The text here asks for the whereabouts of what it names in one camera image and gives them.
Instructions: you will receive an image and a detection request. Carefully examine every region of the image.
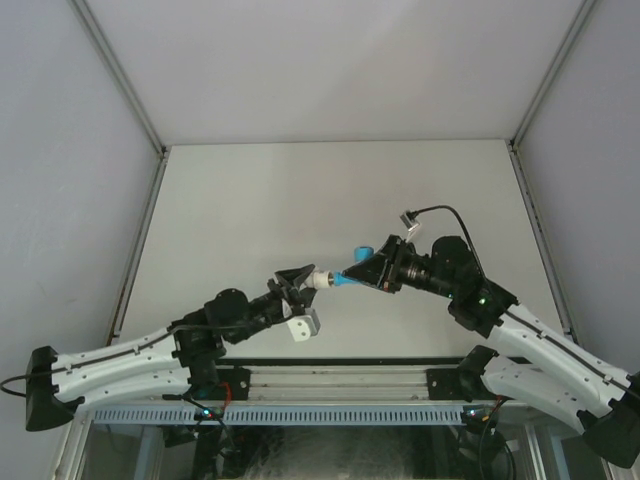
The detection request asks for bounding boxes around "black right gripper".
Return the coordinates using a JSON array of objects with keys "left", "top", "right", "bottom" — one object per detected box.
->
[{"left": 342, "top": 236, "right": 456, "bottom": 301}]

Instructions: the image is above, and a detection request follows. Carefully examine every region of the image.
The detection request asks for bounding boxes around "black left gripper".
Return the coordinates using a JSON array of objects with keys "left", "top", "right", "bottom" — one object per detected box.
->
[{"left": 228, "top": 265, "right": 321, "bottom": 346}]

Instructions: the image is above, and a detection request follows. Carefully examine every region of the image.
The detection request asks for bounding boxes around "white pipe elbow fitting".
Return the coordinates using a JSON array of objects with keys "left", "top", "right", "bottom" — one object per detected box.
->
[{"left": 304, "top": 270, "right": 334, "bottom": 290}]

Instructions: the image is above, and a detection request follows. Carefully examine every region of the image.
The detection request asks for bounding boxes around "blue water faucet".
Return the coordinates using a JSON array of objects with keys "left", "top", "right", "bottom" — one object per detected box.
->
[{"left": 330, "top": 244, "right": 376, "bottom": 290}]

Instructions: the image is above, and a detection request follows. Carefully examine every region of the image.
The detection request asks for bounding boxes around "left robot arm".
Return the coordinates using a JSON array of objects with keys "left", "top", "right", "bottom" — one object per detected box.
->
[{"left": 25, "top": 265, "right": 333, "bottom": 432}]

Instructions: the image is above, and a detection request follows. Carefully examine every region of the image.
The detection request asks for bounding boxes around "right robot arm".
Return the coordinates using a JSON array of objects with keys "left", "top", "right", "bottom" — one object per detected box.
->
[{"left": 342, "top": 235, "right": 639, "bottom": 468}]

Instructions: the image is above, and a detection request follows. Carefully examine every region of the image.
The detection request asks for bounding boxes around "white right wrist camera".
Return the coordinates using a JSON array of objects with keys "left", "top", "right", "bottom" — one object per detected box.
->
[{"left": 400, "top": 210, "right": 421, "bottom": 243}]

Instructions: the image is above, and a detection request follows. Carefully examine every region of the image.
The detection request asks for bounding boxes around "black right camera cable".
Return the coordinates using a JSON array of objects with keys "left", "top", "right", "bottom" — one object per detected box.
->
[{"left": 414, "top": 205, "right": 486, "bottom": 286}]

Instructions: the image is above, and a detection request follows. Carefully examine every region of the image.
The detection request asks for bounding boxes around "black camera cable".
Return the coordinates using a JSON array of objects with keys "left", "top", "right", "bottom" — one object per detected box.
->
[
  {"left": 0, "top": 319, "right": 221, "bottom": 401},
  {"left": 414, "top": 205, "right": 486, "bottom": 286}
]

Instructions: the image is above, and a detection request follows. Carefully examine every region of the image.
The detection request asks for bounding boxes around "black left camera cable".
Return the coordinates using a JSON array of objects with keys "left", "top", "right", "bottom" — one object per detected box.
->
[{"left": 0, "top": 319, "right": 221, "bottom": 401}]

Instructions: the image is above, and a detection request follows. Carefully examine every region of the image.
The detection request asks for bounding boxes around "aluminium front rail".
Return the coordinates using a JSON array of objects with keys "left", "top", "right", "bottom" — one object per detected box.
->
[{"left": 217, "top": 358, "right": 470, "bottom": 404}]

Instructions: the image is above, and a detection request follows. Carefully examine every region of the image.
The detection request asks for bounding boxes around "blue slotted cable duct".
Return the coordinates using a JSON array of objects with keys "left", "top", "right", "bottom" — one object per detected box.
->
[{"left": 93, "top": 405, "right": 464, "bottom": 426}]

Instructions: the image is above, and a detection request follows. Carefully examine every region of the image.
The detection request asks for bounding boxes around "right aluminium frame post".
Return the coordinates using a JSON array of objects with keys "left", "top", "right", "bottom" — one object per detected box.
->
[{"left": 508, "top": 0, "right": 601, "bottom": 150}]

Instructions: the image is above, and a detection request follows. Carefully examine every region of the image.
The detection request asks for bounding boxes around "aluminium frame post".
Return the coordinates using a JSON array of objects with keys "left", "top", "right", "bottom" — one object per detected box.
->
[
  {"left": 67, "top": 0, "right": 167, "bottom": 158},
  {"left": 508, "top": 0, "right": 601, "bottom": 150}
]

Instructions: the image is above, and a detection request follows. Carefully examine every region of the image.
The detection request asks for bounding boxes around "left aluminium frame post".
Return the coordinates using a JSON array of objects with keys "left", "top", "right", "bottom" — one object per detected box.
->
[{"left": 67, "top": 0, "right": 167, "bottom": 158}]

